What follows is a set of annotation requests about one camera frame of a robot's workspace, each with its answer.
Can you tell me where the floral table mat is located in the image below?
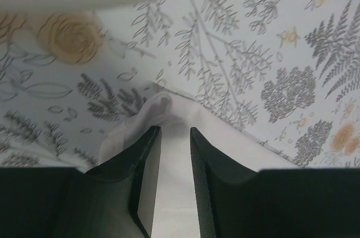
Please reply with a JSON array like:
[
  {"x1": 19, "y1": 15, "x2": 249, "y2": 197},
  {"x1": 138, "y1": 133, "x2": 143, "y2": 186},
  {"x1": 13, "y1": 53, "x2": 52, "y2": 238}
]
[{"x1": 1, "y1": 0, "x2": 359, "y2": 170}]

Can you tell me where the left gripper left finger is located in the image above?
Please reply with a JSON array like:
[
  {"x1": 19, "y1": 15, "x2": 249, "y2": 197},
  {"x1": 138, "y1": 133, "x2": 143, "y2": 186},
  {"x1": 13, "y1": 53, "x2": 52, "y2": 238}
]
[{"x1": 1, "y1": 127, "x2": 161, "y2": 237}]

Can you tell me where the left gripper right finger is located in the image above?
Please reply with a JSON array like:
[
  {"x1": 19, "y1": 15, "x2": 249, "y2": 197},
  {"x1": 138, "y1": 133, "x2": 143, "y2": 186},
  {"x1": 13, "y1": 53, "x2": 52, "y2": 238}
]
[{"x1": 190, "y1": 127, "x2": 359, "y2": 237}]

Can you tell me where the white t shirt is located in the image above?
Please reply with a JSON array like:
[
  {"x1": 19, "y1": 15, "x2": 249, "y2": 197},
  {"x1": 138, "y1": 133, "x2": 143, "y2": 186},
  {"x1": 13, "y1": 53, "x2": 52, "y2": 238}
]
[{"x1": 99, "y1": 89, "x2": 296, "y2": 238}]

